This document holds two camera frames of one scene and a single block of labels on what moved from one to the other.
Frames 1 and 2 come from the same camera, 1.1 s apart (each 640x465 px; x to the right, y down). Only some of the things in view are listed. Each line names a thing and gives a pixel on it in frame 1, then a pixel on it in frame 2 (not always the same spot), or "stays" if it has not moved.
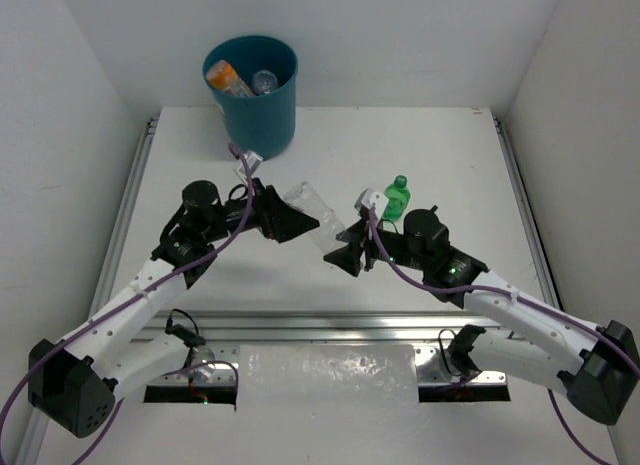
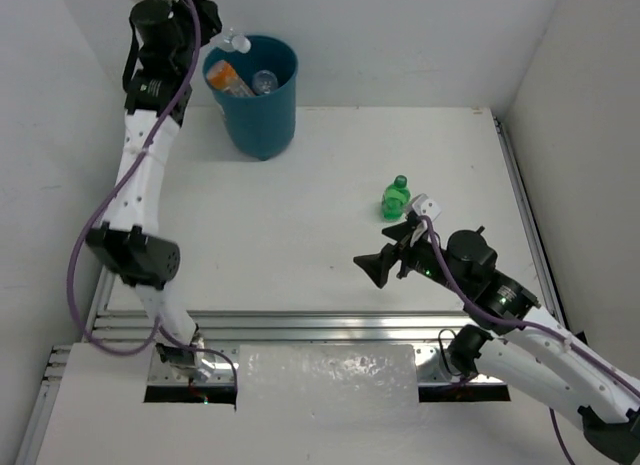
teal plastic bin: x=265 y=123 stays
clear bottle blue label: x=264 y=82 stays
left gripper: x=269 y=213 -> x=205 y=13
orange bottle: x=223 y=76 stays
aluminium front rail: x=329 y=326 stays
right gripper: x=349 y=255 -> x=376 y=265
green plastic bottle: x=398 y=197 stays
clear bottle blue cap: x=329 y=225 -> x=238 y=42
